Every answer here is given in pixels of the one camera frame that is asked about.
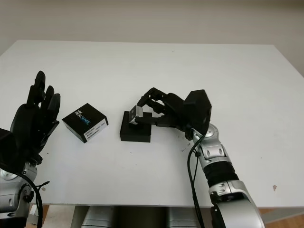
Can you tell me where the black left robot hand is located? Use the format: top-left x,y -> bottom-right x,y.
10,70 -> 61,164

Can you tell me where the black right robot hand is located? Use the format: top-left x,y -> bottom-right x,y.
136,87 -> 190,137

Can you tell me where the small silver depth camera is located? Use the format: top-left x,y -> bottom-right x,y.
129,105 -> 144,125

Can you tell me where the black RealSense box lid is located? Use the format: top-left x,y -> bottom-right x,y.
62,103 -> 109,144

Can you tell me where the silver and black robot torso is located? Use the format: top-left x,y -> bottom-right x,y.
82,206 -> 202,228

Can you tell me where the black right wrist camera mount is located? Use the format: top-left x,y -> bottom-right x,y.
182,89 -> 212,137

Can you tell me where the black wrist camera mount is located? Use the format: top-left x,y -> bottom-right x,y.
182,89 -> 212,137
0,128 -> 19,171

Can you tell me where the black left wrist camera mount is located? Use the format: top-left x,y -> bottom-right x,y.
0,128 -> 19,171

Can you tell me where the black camera box base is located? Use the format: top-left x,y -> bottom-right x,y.
120,111 -> 152,143

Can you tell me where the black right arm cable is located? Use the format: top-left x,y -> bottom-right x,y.
187,133 -> 207,228

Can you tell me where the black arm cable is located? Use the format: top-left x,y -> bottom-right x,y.
187,133 -> 207,228
16,173 -> 50,228

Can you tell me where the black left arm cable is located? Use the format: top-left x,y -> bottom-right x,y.
16,173 -> 50,228

